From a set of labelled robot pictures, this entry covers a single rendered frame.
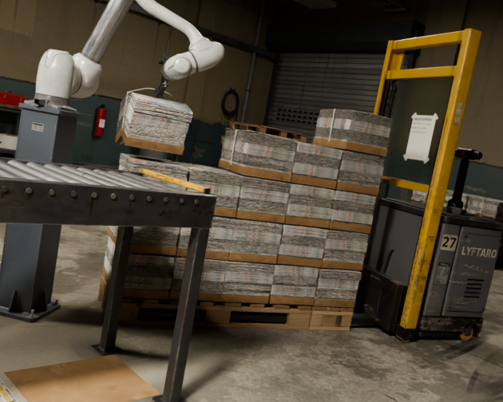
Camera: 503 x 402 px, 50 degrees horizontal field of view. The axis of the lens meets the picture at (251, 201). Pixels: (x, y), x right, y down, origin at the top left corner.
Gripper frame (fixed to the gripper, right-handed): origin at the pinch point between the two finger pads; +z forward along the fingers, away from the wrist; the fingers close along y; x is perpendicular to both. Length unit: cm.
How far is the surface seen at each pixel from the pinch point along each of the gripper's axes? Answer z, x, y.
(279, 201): -13, 73, 53
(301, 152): -16, 80, 25
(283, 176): -16, 71, 40
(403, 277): -2, 176, 89
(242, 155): -10, 48, 32
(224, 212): -14, 42, 64
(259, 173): -16, 57, 40
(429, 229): -33, 162, 56
